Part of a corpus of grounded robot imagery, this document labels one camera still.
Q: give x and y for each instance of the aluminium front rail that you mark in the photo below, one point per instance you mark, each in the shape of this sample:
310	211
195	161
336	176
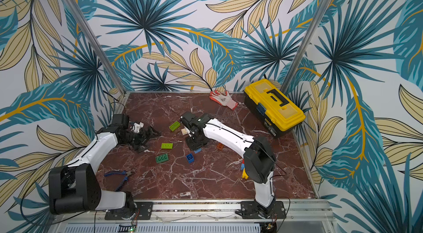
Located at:
206	216

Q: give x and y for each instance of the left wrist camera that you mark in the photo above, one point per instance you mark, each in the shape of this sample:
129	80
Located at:
123	120

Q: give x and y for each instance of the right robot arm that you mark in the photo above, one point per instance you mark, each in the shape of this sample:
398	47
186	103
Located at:
256	151

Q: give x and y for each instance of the right aluminium post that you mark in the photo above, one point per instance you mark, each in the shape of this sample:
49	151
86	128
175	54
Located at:
315	21

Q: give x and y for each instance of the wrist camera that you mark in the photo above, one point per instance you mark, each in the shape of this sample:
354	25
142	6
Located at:
123	120
187	119

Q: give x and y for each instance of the red white work glove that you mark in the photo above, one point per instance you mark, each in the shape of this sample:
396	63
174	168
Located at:
224	99

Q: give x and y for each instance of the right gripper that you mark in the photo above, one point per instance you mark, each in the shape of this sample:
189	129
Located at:
195	139

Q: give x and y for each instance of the aluminium post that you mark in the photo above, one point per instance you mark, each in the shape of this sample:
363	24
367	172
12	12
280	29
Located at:
315	21
80	19

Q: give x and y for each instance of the left aluminium post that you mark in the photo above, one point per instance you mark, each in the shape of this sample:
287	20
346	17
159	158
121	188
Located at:
80	19

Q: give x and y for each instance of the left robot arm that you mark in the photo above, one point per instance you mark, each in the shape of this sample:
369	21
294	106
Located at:
74	187

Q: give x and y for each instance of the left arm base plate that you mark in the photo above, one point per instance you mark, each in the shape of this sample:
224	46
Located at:
138	211

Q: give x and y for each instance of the dark green long brick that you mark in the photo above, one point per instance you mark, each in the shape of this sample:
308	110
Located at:
162	158

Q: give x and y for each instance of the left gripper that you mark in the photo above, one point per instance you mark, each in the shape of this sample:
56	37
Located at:
145	137

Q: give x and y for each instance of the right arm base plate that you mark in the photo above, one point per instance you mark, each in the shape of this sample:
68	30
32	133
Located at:
253	210

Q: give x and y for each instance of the dark blue square brick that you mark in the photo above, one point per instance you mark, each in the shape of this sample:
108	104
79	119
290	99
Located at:
190	158

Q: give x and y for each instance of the yellow black toolbox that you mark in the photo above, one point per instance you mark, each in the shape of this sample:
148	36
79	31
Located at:
274	110

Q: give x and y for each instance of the yellow square brick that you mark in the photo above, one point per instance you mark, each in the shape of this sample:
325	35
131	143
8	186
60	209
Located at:
244	174

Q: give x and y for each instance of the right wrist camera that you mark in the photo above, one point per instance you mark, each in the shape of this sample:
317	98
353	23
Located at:
187	119

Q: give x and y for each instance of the cream square brick large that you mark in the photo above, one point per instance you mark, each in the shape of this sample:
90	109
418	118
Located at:
183	131

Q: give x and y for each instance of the light green long brick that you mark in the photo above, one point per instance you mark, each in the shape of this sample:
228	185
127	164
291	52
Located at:
174	126
167	146

